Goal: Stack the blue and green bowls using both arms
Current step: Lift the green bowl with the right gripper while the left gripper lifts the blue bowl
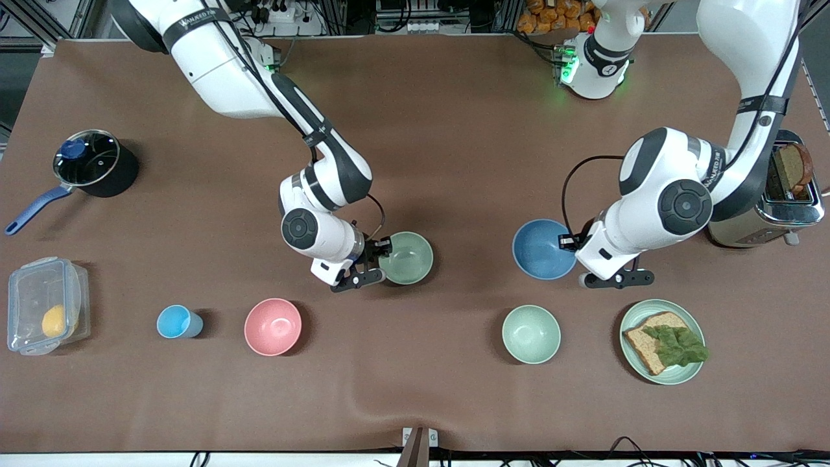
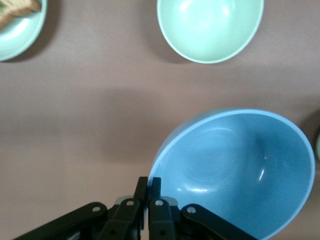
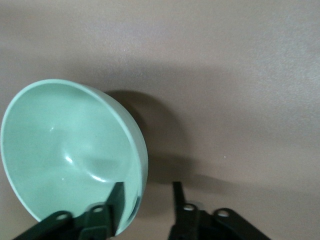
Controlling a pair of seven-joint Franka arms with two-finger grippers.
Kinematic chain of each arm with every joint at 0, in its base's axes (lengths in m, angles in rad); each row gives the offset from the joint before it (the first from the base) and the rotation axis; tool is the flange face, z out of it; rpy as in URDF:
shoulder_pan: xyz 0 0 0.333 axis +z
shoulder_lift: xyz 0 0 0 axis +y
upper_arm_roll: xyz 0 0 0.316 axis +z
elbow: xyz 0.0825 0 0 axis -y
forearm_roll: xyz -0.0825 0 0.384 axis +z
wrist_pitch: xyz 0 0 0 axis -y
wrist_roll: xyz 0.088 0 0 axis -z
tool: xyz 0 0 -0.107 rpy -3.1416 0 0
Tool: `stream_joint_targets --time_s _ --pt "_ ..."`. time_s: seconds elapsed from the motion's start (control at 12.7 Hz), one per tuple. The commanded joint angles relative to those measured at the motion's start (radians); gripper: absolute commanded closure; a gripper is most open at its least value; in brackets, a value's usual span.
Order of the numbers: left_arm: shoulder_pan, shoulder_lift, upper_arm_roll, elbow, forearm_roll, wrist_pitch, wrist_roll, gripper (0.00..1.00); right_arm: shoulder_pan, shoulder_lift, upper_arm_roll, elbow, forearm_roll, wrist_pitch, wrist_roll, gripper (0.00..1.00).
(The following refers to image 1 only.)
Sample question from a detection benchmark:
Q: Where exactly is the yellow lemon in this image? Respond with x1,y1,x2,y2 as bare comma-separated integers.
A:
41,305,69,338

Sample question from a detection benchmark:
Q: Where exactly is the blue bowl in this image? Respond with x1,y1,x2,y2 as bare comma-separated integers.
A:
512,219,578,281

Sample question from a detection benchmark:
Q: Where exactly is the beige and chrome toaster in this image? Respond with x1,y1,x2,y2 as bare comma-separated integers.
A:
707,130,825,248

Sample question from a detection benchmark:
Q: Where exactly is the brown bread slice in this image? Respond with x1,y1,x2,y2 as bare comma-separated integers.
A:
622,311,691,376

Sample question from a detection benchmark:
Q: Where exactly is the brown table cover mat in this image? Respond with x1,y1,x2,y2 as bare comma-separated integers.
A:
0,32,830,455

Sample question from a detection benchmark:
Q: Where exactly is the white power strip with plugs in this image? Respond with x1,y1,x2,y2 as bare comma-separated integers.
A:
256,3,298,25

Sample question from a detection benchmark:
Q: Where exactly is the metal table edge bracket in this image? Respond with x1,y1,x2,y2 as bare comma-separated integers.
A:
402,427,439,467

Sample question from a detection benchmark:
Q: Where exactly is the green lettuce leaf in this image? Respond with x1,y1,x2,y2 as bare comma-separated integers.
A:
642,324,710,368

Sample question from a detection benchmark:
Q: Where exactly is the pale mint green bowl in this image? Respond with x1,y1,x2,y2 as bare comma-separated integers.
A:
501,305,562,365

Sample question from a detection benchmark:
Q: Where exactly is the sage green bowl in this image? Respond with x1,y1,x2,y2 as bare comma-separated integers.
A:
378,232,434,285

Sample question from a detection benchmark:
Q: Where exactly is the clear plastic lidded container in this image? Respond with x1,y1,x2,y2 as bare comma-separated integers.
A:
6,257,91,356

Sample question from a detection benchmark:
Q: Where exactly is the black pot with blue handle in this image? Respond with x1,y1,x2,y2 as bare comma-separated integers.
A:
5,130,139,235

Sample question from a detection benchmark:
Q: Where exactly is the light blue cup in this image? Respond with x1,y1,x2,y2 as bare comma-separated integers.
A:
156,305,204,339

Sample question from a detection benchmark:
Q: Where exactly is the dark toasted bread slice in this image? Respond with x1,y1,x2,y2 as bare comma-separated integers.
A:
775,143,814,198

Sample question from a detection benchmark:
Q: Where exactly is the pale green plate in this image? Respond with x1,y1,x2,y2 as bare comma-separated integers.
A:
619,298,706,386

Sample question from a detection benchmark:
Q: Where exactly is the pink bowl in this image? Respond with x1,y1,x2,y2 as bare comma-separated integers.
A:
244,298,303,357

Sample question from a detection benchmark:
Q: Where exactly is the bag of orange snacks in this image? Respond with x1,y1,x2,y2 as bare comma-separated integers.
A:
517,0,597,34

